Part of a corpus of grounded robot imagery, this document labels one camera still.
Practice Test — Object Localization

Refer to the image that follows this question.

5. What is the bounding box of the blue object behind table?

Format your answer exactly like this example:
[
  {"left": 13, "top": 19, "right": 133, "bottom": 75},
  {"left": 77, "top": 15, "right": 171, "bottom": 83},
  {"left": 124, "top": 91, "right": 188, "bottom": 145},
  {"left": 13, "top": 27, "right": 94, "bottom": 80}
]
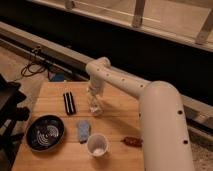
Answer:
[{"left": 50, "top": 74, "right": 65, "bottom": 82}]

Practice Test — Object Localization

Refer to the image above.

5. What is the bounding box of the blue crumpled cloth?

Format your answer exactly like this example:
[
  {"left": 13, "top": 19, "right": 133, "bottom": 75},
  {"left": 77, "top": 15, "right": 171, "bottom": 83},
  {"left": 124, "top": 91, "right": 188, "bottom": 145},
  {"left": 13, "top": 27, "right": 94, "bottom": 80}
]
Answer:
[{"left": 77, "top": 120, "right": 91, "bottom": 144}]

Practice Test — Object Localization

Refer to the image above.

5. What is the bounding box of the dark ceramic bowl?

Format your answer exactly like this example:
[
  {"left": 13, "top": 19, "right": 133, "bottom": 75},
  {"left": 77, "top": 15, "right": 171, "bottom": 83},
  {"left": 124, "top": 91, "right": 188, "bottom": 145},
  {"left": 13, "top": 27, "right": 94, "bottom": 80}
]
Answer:
[{"left": 26, "top": 115, "right": 65, "bottom": 152}]

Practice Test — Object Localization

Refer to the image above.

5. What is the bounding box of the white plastic bottle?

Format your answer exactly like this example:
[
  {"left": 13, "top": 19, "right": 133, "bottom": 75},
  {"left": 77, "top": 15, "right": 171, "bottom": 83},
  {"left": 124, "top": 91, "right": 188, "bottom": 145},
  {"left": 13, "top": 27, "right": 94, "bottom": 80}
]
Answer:
[{"left": 89, "top": 97, "right": 102, "bottom": 116}]

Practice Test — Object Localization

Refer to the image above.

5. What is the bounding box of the brown oblong object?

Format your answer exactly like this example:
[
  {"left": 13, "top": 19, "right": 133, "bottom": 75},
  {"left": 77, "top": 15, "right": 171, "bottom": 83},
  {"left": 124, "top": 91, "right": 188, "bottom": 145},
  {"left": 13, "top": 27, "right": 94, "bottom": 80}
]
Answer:
[{"left": 122, "top": 137, "right": 142, "bottom": 147}]

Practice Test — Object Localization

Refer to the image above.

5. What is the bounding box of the white paper cup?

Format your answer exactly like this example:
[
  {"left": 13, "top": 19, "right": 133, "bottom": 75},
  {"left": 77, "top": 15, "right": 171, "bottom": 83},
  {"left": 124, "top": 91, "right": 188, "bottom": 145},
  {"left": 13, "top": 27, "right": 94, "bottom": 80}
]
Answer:
[{"left": 86, "top": 133, "right": 109, "bottom": 157}]

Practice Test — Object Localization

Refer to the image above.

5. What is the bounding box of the black rectangular case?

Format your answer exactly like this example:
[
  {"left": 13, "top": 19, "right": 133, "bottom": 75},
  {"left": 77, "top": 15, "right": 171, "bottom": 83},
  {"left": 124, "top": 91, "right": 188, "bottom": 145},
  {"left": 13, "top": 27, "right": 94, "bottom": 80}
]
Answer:
[{"left": 63, "top": 92, "right": 76, "bottom": 115}]

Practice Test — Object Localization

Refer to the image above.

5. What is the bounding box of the metal window frame rail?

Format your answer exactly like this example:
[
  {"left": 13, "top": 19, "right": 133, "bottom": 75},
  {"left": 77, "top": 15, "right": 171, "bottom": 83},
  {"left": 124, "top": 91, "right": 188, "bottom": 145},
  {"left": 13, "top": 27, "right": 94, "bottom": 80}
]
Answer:
[{"left": 28, "top": 0, "right": 213, "bottom": 52}]

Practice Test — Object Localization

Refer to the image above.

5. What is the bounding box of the black tripod stand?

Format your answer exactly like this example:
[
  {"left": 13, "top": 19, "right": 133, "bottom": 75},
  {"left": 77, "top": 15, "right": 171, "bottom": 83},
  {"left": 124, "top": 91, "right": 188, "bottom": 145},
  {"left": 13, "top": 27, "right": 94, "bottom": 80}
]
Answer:
[{"left": 0, "top": 74, "right": 30, "bottom": 167}]

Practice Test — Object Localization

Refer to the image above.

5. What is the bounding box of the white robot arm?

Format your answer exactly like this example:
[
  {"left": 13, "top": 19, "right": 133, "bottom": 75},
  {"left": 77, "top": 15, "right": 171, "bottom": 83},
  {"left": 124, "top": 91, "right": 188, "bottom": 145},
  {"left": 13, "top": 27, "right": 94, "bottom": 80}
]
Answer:
[{"left": 86, "top": 57, "right": 195, "bottom": 171}]

